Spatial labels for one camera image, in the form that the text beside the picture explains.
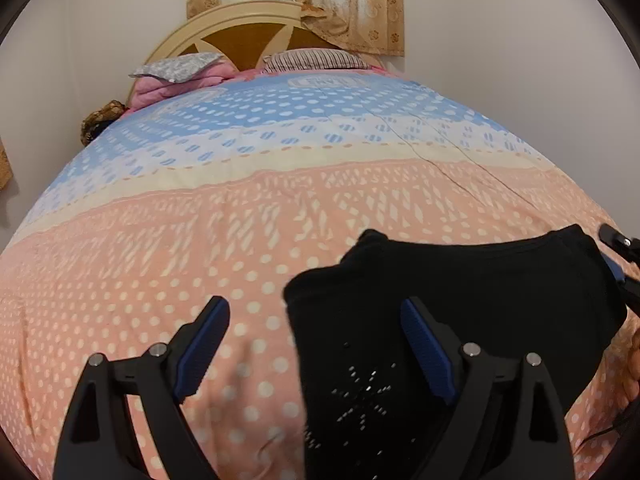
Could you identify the cream wooden headboard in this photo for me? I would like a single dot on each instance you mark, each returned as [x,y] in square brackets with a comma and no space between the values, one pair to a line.
[244,33]

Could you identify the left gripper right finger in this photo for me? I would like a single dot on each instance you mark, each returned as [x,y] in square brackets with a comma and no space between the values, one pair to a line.
[435,346]

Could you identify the pink folded blanket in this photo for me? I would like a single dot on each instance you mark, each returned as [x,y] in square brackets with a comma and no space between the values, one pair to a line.
[149,90]

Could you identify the striped pillow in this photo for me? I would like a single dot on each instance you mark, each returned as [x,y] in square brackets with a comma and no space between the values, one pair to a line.
[299,60]

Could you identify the brown plush toy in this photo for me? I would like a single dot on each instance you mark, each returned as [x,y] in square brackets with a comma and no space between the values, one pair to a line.
[96,122]

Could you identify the person's right hand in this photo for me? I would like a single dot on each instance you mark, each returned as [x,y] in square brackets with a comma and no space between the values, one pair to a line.
[627,390]

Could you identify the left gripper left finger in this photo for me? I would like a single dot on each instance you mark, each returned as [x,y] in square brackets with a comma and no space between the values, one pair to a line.
[193,347]

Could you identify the black pants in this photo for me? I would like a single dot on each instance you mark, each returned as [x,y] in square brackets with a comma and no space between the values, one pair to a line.
[533,317]

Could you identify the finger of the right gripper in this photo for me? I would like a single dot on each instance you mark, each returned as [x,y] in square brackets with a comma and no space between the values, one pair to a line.
[627,247]
[628,287]

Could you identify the pink blue dotted bedspread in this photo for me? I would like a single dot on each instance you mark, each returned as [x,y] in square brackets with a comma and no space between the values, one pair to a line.
[232,190]

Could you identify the grey patterned pillow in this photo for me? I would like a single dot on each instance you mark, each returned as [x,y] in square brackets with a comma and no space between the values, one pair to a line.
[179,69]

